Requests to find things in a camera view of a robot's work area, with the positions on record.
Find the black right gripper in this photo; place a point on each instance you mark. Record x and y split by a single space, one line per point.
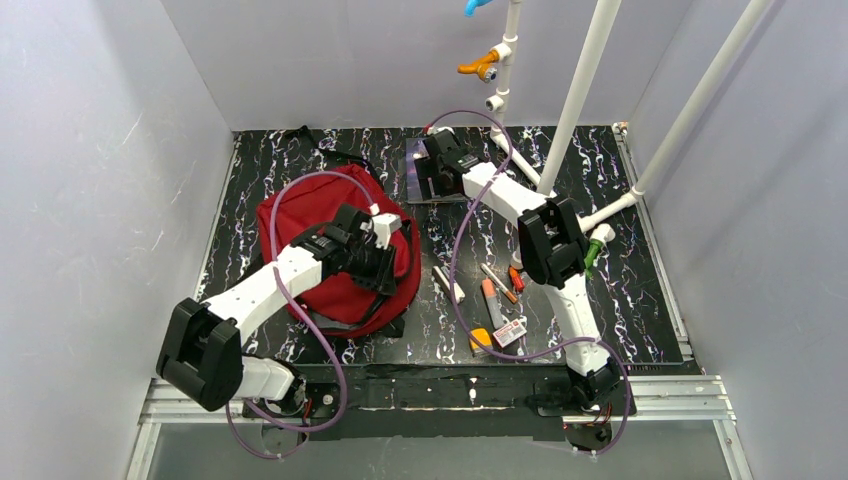
433 175

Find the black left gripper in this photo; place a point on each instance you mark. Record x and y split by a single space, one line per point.
382 266

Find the purple galaxy cover book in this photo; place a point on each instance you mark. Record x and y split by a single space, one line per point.
416 192

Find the red student backpack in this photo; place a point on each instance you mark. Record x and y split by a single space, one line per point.
338 306

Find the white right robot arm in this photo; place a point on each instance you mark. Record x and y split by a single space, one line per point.
551 244

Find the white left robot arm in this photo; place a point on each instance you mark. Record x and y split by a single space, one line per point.
201 354

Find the orange pipe valve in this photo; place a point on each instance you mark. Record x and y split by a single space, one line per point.
484 68

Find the thin orange tip pen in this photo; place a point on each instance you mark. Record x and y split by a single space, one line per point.
499 284

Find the small orange red marker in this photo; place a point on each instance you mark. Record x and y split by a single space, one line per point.
516 279

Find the blue pipe valve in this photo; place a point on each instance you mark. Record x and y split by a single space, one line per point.
472 5

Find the green pipe valve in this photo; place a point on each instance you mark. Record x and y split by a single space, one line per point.
594 249

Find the red white eraser box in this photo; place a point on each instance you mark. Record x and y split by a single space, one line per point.
509 333

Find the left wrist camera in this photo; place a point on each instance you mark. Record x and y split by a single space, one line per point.
382 226

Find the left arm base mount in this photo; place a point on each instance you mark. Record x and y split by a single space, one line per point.
311 404

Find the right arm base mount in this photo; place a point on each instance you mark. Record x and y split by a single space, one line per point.
589 417

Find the aluminium front rail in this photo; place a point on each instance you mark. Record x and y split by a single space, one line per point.
657 398

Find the white PVC pipe frame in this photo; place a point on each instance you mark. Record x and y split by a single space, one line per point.
656 53

